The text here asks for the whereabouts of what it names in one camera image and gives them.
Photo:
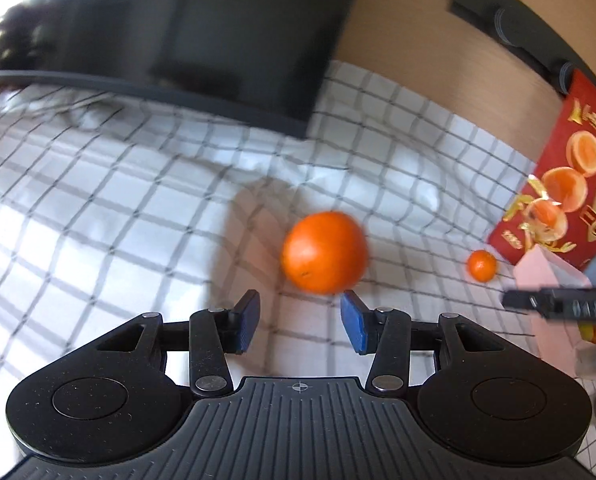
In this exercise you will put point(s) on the white checked bed sheet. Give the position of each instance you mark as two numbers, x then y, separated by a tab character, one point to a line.
128	200

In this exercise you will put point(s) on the dark grey panel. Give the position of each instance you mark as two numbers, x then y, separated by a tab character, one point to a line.
203	25

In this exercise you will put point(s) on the mandarin with green stalk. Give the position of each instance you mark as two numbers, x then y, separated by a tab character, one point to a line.
482	265

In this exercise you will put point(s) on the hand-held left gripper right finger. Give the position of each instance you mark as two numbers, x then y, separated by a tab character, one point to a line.
354	322

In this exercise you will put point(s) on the large orange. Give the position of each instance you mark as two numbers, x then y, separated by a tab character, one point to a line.
325	252

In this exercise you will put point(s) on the red printed carton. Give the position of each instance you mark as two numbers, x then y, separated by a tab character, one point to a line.
578	125

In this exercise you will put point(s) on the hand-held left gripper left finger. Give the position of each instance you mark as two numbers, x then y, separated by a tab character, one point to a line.
248	317

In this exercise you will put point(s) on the black wall rail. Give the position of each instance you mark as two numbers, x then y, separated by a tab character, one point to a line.
513	15

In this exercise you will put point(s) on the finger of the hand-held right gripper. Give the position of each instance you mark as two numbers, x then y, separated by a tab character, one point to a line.
558	302

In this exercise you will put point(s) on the pink cardboard box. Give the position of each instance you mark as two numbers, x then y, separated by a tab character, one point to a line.
543	272

